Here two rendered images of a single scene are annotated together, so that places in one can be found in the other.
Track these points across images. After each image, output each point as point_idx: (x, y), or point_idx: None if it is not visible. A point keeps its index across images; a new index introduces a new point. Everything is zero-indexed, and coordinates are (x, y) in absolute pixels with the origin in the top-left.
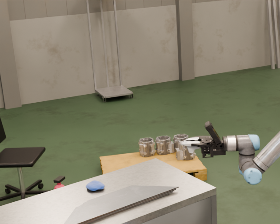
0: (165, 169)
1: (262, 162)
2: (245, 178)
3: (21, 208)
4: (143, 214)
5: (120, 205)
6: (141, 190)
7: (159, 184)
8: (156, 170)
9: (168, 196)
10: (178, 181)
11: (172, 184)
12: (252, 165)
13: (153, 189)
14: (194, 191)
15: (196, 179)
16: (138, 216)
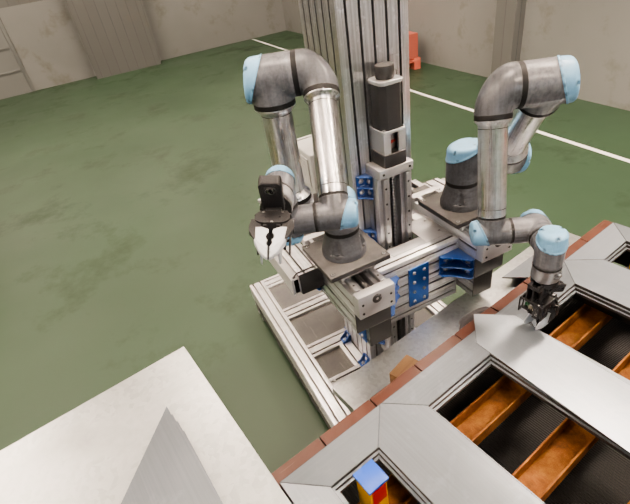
0: (29, 454)
1: (345, 182)
2: (356, 219)
3: None
4: (272, 483)
5: None
6: (155, 496)
7: (115, 461)
8: (25, 478)
9: (191, 432)
10: (122, 415)
11: (132, 428)
12: (341, 197)
13: (157, 464)
14: (185, 382)
15: (128, 380)
16: (282, 494)
